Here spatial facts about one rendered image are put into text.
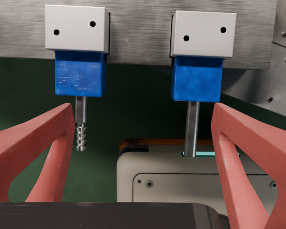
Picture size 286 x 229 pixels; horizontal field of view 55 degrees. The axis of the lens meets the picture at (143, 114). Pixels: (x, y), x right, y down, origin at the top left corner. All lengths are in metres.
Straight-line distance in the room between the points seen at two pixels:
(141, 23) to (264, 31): 0.11
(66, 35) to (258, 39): 0.17
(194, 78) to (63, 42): 0.12
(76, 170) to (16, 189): 0.28
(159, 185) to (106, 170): 0.35
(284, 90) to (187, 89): 0.14
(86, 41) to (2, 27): 0.09
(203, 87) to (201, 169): 0.67
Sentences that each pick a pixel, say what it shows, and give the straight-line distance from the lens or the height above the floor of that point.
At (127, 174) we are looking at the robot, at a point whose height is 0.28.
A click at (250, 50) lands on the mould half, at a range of 0.28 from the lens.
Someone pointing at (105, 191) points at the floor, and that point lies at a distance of 1.24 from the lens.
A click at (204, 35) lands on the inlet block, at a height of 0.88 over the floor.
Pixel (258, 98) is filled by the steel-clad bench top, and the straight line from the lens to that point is 0.35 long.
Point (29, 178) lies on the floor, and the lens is 1.30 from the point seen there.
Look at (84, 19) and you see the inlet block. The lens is 0.24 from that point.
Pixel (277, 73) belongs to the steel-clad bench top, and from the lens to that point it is 0.35.
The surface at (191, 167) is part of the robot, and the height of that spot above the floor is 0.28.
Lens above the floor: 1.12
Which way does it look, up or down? 81 degrees down
